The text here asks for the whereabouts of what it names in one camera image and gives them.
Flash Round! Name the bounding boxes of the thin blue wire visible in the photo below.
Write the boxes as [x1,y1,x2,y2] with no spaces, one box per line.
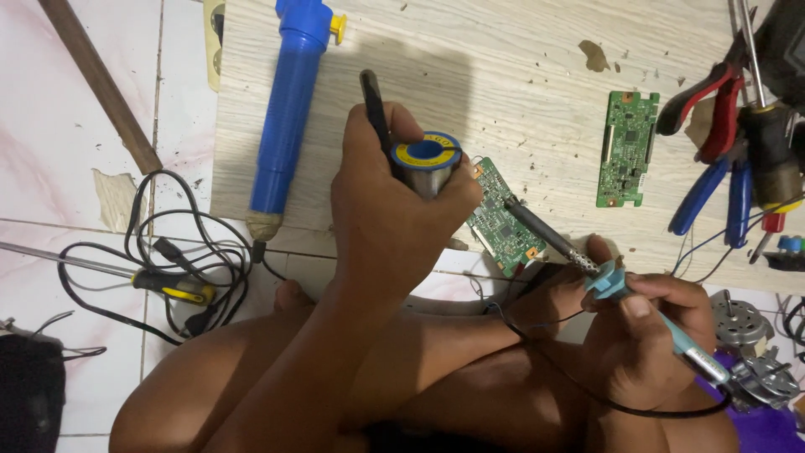
[669,195,805,285]

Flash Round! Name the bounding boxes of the cream power strip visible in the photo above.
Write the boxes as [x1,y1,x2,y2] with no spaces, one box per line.
[202,0,226,93]

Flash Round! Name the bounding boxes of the silver motor with bracket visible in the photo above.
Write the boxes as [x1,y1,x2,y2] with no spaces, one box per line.
[722,345,803,414]

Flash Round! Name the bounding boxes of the thick black yellow screwdriver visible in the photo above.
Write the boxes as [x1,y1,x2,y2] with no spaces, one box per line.
[736,0,805,213]

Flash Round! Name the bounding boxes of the person's right hand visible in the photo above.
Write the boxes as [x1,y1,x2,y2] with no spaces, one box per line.
[581,272,718,411]

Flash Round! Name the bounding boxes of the small red screwdriver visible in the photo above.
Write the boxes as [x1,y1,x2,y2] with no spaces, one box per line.
[748,211,787,266]

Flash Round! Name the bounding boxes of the brown wooden stick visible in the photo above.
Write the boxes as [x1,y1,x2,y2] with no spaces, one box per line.
[38,0,164,176]

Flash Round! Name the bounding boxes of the black tweezers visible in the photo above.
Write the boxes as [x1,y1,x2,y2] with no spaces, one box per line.
[359,69,395,161]

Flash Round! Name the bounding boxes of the light blue soldering iron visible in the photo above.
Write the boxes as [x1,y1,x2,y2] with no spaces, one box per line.
[503,195,732,386]

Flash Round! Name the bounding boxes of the red handled pliers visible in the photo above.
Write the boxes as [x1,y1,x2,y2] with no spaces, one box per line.
[655,45,750,166]

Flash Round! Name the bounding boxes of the black part with blue knob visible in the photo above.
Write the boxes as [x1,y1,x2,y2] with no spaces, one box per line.
[762,235,805,273]

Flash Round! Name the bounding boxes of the black soldering iron cable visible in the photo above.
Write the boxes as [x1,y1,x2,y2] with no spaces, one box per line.
[484,302,734,420]

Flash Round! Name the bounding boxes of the round silver electric motor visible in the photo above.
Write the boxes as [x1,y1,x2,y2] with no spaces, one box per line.
[710,289,776,357]

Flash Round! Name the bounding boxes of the green circuit board orange corners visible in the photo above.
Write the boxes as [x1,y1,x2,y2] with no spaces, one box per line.
[465,156,548,278]

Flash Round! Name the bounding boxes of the purple cloth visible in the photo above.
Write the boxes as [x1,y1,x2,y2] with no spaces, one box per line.
[694,349,805,453]

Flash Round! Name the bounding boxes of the torn paper scrap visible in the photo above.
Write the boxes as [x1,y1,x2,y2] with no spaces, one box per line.
[92,168,147,234]

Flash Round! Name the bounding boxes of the long green circuit board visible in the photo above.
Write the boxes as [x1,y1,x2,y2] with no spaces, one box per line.
[595,91,660,209]

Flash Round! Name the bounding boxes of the person's left hand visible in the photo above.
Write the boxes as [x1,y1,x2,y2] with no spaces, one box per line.
[330,101,485,298]

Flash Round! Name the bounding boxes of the tangled black cable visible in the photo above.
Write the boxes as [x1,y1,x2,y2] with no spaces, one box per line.
[57,169,289,346]

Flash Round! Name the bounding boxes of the blue desoldering pump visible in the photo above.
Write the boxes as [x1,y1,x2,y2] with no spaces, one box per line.
[245,0,348,244]

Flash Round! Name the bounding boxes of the person's bare legs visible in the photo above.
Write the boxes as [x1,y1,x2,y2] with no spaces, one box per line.
[109,235,630,453]

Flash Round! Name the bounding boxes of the long yellow black screwdriver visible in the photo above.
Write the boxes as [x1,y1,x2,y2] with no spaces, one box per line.
[0,241,217,307]

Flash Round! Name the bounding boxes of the blue handled pliers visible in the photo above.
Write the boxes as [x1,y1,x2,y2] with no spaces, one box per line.
[668,154,754,250]

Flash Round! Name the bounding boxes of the solder wire spool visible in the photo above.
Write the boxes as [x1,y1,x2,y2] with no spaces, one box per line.
[390,131,464,201]

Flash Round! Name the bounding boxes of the black bag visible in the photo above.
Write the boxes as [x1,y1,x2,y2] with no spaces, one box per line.
[0,318,68,453]

